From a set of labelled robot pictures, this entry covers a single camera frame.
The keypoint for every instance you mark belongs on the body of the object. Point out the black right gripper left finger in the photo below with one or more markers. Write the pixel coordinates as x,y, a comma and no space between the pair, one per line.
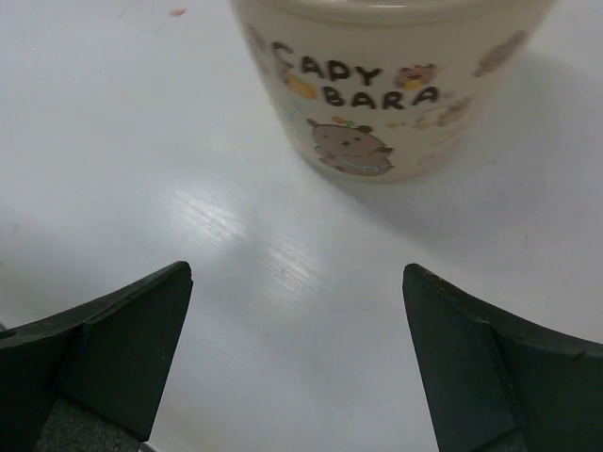
91,378

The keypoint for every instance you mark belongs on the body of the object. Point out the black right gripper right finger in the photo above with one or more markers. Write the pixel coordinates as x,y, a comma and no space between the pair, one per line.
497,382

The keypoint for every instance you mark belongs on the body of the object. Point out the cream cartoon capybara bin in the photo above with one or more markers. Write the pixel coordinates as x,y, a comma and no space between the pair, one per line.
382,90

